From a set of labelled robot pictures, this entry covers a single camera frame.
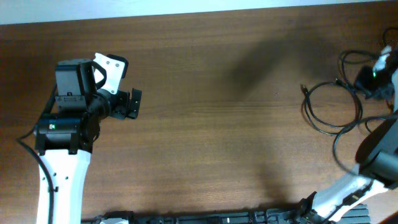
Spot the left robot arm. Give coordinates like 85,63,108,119
34,53,142,223

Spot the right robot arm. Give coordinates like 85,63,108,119
289,45,397,223

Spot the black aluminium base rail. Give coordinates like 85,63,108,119
80,203,371,224

